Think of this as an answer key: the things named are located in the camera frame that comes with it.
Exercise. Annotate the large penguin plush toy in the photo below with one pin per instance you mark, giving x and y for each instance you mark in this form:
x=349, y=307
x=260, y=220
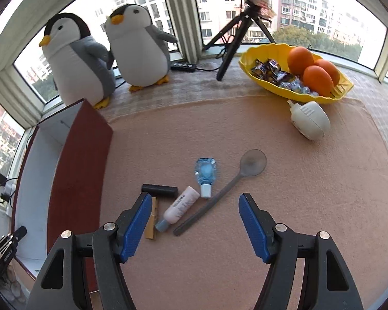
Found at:
x=77, y=71

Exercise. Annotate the red cardboard box white inside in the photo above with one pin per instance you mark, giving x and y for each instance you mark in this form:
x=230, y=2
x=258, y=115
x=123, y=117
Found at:
x=80, y=168

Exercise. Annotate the person's left hand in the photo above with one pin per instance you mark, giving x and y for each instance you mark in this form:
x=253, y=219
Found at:
x=11, y=287

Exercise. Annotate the white window frame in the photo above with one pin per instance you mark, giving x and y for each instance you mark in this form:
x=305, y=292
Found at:
x=181, y=22

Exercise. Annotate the grey translucent spoon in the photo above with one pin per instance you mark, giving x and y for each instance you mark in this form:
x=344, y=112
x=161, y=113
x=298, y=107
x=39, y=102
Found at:
x=253, y=163

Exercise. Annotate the pink tube with grey cap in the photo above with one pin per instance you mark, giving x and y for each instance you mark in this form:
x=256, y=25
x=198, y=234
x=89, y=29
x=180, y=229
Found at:
x=181, y=206

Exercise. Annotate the wooden clothespin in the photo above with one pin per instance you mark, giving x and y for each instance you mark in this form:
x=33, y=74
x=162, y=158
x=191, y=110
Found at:
x=153, y=226

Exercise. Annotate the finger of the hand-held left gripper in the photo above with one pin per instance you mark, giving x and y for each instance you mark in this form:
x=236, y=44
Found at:
x=17, y=234

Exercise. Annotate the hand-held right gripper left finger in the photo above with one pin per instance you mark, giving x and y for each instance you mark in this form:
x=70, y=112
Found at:
x=137, y=226

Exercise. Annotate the white power strip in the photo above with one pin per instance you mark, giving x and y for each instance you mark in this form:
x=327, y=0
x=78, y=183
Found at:
x=10, y=197

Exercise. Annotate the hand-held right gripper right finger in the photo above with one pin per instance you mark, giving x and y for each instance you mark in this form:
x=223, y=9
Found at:
x=253, y=226

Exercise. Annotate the grey checked blanket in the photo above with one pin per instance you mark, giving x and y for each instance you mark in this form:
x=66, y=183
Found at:
x=207, y=85

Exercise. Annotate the yellow plastic bowl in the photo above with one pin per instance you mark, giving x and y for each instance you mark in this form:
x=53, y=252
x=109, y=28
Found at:
x=265, y=50

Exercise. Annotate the small penguin plush toy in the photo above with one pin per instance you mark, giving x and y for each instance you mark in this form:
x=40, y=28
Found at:
x=139, y=55

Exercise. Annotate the peach felt mat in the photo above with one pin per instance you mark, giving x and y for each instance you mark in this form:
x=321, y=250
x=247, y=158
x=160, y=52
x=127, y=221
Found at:
x=278, y=200

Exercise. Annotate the orange fruit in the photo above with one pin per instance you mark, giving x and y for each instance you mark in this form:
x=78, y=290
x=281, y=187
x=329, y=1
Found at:
x=317, y=80
x=300, y=59
x=329, y=69

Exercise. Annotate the pile of wrapped candies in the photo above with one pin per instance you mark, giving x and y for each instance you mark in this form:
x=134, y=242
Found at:
x=271, y=71

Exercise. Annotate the black cylinder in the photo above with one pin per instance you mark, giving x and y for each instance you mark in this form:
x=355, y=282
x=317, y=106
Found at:
x=160, y=190

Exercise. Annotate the blue bottle with white cap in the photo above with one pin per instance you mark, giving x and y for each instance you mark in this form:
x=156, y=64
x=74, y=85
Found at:
x=205, y=171

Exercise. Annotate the black power strip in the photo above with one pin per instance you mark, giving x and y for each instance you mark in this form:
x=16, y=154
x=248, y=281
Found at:
x=182, y=67

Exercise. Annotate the white round plastic device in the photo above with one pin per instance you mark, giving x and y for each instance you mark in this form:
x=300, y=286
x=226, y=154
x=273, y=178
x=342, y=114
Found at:
x=310, y=121

